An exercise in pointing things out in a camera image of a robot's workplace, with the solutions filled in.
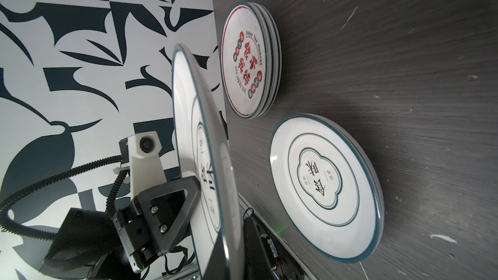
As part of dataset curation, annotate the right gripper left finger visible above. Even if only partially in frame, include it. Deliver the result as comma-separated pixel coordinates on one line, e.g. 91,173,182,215
202,237,230,280

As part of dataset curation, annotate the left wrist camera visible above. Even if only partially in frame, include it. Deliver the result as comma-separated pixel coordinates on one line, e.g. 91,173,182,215
119,131,167,199

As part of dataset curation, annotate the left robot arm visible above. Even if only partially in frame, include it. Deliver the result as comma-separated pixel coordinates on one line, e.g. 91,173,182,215
1,154,119,241

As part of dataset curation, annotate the row plate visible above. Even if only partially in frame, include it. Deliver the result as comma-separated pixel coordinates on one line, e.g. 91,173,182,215
269,114,385,263
220,2,282,119

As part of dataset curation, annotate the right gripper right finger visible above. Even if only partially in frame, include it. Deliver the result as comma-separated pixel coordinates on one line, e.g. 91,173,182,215
243,215,303,279

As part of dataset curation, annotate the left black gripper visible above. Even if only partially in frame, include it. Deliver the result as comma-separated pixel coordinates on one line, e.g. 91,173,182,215
112,176,201,274

